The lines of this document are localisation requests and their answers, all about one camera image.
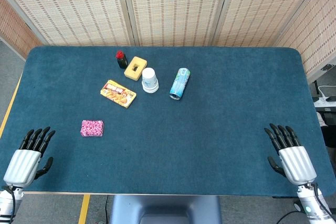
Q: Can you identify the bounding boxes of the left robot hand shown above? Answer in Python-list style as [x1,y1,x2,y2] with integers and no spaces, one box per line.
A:
[3,126,56,188]

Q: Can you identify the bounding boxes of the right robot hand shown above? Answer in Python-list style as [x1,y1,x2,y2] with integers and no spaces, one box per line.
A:
[264,123,318,186]

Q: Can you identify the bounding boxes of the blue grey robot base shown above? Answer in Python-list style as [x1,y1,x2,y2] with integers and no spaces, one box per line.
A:
[109,195,222,224]

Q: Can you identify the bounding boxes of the black equipment beside table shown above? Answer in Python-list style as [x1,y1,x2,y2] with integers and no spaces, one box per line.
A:
[316,111,336,148]

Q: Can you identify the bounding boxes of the white power strip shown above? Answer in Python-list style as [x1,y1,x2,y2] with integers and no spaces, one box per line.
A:
[313,95,336,108]

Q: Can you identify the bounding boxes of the blue felt table cover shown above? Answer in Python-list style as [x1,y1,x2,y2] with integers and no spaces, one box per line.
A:
[0,46,336,198]

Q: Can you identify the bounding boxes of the yellow snack box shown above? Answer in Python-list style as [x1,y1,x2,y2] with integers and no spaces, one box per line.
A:
[100,79,137,109]

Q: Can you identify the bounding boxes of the orange woven screen panel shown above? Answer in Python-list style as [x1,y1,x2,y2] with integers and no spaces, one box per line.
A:
[0,0,43,59]

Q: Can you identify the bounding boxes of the beige woven screen panel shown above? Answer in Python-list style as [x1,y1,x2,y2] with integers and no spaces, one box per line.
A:
[211,0,330,48]
[125,0,233,47]
[0,0,132,47]
[272,0,336,83]

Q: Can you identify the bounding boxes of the yellow sponge block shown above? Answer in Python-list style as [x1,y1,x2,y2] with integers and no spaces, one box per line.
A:
[123,56,148,81]

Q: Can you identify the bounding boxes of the light blue drink can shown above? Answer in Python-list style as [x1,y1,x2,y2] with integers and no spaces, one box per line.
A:
[169,67,191,101]

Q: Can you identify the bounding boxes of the black bottle red cap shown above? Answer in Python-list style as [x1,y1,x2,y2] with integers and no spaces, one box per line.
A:
[115,50,129,69]

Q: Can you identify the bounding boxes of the white paper cup stack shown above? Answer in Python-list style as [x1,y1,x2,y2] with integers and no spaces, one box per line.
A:
[141,67,160,94]

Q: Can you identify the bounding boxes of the white power cable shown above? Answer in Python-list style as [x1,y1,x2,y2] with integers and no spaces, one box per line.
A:
[317,84,336,98]

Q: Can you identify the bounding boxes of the black floor cable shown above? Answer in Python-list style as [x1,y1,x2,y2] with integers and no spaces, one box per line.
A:
[104,195,111,221]

